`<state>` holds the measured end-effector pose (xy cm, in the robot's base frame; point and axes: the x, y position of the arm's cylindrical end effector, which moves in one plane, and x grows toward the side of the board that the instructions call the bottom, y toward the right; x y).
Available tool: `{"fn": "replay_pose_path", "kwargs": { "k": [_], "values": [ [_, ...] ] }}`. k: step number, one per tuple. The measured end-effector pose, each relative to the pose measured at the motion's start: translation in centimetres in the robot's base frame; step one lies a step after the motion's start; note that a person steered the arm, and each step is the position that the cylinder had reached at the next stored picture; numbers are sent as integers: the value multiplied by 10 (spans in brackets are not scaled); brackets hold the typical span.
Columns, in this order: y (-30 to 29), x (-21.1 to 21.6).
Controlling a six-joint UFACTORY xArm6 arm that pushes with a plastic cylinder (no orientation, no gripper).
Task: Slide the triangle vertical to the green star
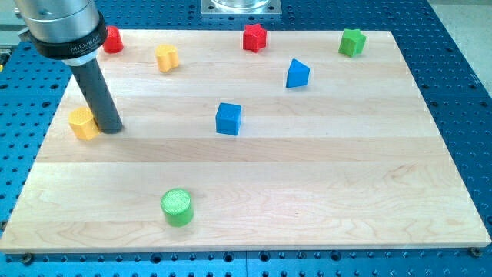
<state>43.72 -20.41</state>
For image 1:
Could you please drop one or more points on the blue triangle block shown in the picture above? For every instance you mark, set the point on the blue triangle block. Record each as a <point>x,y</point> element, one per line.
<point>298,74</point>

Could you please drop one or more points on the yellow hexagon block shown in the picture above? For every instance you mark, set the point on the yellow hexagon block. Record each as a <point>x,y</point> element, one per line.
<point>83,124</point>

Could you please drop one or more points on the green cylinder block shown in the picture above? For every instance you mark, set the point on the green cylinder block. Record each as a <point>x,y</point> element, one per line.
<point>176,205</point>

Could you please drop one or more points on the yellow heart block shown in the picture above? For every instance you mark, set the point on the yellow heart block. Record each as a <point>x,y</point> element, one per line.
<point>167,57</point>

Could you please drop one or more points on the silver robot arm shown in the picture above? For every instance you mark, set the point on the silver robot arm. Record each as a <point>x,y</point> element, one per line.
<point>72,31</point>

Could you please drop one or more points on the blue cube block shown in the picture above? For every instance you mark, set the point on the blue cube block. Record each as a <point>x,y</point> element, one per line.
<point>228,118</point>

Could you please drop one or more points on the clear robot base plate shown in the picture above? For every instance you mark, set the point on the clear robot base plate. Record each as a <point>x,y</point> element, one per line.
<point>240,8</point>

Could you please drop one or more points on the red half-cylinder block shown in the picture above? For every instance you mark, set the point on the red half-cylinder block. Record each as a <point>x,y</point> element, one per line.
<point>113,43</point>

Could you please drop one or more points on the wooden board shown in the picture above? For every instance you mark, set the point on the wooden board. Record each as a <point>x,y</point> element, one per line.
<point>352,160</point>

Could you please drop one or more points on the black Millibar tool collar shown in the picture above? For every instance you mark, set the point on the black Millibar tool collar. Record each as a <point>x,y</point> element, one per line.
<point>76,48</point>

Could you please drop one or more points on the red star block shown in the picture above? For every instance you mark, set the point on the red star block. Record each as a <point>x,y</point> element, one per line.
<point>254,38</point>

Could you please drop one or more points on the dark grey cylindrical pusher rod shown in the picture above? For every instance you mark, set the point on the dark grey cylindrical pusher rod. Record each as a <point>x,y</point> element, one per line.
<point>96,93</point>

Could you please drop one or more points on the blue perforated table plate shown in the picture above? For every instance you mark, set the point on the blue perforated table plate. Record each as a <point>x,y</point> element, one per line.
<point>31,88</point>

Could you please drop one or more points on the green star block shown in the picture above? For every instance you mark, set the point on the green star block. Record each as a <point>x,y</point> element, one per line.
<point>352,42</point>

